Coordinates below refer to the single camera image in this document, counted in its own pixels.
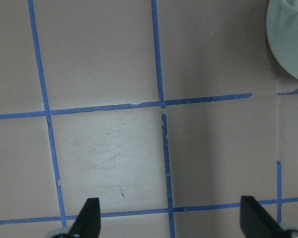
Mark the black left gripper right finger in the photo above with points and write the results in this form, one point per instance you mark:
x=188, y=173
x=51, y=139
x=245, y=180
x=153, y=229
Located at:
x=255, y=221

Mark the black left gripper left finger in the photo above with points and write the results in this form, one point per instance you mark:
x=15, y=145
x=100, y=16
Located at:
x=88, y=222

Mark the pale green cooking pot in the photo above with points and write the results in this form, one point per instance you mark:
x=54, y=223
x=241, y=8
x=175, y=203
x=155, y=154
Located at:
x=282, y=33

